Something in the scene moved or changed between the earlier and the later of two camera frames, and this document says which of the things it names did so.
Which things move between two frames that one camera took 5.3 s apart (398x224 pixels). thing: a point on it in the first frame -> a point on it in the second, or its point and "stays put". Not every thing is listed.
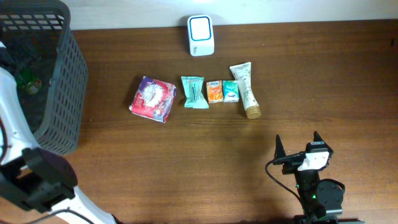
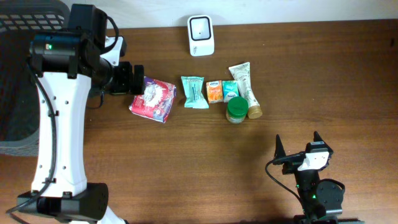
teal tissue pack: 231,91 stays put
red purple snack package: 153,99 stays put
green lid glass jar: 28,81 -> 237,109
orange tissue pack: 215,93 stays put
